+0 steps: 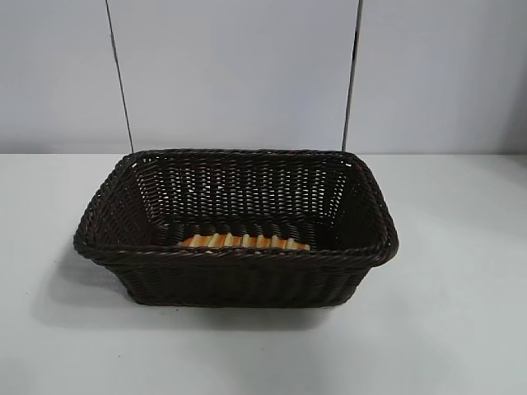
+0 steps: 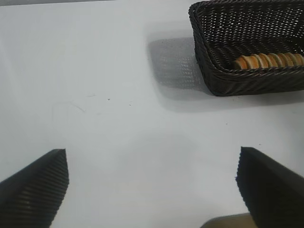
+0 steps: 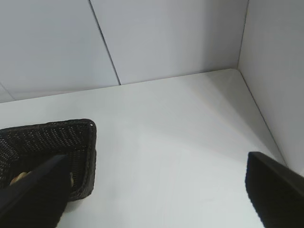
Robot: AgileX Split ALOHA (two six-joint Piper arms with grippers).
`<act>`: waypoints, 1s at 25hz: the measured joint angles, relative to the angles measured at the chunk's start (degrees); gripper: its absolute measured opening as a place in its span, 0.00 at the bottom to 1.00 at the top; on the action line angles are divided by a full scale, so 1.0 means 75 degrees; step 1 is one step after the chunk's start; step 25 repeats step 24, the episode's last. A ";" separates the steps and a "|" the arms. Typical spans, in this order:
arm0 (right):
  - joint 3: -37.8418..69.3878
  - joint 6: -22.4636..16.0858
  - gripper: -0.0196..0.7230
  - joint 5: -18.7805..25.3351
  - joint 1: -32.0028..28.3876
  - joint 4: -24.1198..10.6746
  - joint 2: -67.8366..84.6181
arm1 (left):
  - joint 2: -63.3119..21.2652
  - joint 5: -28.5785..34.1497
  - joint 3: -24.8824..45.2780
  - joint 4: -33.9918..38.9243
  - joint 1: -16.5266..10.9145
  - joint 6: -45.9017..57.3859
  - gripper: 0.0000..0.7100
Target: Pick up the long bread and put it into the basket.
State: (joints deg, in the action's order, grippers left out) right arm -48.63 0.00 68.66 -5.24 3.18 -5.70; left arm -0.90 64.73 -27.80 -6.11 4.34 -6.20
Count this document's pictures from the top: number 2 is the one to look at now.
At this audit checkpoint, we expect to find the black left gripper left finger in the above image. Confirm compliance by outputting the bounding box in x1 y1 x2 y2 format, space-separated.
0 148 70 228

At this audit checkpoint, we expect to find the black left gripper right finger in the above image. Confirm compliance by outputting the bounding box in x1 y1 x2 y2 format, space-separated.
235 146 304 228

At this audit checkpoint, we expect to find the long striped bread loaf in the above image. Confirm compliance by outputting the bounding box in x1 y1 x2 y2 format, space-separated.
232 52 304 70

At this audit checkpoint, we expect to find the dark brown woven basket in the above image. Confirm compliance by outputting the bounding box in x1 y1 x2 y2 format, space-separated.
188 0 304 97

